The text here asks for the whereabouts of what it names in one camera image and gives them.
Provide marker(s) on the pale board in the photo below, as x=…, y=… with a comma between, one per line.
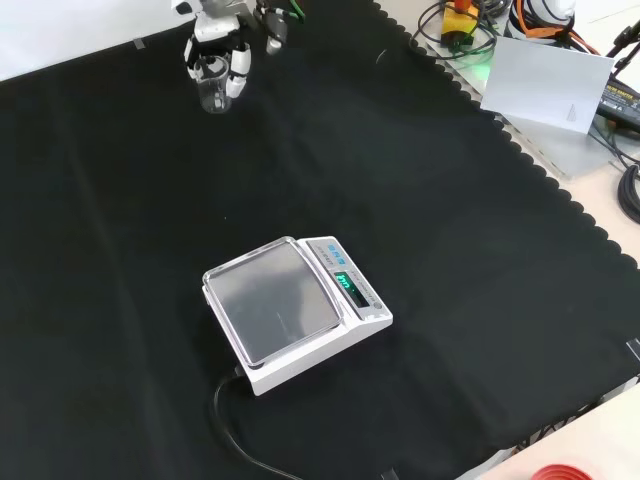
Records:
x=545, y=80

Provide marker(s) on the clear glass beaker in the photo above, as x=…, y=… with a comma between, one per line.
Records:
x=214, y=97

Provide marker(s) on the black power adapter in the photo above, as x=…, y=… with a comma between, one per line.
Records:
x=620, y=102

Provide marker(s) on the grey metal base plate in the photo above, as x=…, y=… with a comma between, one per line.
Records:
x=565, y=150

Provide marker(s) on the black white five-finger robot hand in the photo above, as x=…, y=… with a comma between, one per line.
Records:
x=215, y=25

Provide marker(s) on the grey tape strip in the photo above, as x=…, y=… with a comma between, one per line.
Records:
x=633, y=349
x=140, y=44
x=390, y=474

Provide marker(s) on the white electronic balance steel pan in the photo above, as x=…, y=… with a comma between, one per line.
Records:
x=280, y=305

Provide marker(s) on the yellow stop button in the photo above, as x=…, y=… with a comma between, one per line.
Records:
x=457, y=22

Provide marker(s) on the black bench cloth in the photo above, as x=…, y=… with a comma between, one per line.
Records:
x=150, y=200

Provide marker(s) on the black tripod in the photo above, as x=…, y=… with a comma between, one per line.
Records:
x=625, y=45

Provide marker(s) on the red round object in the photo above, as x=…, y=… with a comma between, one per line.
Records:
x=562, y=473

